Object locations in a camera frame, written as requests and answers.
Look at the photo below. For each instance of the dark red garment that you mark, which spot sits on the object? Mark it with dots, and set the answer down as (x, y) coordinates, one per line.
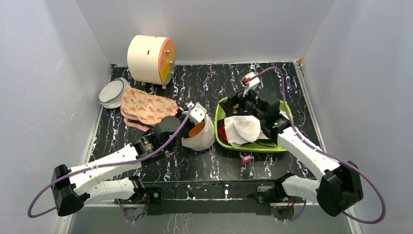
(221, 130)

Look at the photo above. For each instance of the white mesh laundry bag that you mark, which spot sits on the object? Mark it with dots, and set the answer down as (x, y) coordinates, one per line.
(202, 141)

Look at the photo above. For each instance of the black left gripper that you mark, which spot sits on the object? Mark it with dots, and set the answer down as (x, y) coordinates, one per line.
(191, 125)

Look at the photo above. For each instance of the toy washing machine drum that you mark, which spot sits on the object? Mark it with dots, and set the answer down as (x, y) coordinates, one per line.
(151, 59)

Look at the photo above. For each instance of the small blue-rimmed mesh bag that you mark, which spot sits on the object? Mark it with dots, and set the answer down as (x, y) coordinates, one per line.
(111, 95)

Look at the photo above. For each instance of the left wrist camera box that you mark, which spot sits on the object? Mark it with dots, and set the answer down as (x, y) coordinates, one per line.
(197, 112)

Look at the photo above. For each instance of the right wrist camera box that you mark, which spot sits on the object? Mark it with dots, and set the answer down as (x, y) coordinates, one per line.
(250, 81)

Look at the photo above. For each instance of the white garment in basin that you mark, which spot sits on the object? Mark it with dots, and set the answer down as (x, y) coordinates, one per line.
(241, 130)

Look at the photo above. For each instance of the small pink clip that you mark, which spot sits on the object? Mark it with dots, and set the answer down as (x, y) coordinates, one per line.
(246, 159)

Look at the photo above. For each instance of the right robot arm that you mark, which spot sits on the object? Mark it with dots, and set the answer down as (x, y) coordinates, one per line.
(336, 185)

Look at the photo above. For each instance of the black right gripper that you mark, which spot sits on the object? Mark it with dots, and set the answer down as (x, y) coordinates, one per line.
(233, 107)

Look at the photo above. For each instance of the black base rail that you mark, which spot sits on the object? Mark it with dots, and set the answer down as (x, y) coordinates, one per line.
(213, 197)

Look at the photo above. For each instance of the green plastic basin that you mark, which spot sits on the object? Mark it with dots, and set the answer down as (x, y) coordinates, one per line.
(251, 147)

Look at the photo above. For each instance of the floral print laundry bag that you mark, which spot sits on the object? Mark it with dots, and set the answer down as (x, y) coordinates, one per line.
(141, 110)

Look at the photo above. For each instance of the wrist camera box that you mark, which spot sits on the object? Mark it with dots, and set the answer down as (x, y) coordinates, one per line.
(197, 112)
(250, 81)

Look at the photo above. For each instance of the orange bra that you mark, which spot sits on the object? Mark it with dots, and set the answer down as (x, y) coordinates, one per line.
(196, 129)

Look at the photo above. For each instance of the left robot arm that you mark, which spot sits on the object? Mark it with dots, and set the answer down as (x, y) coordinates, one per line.
(92, 182)

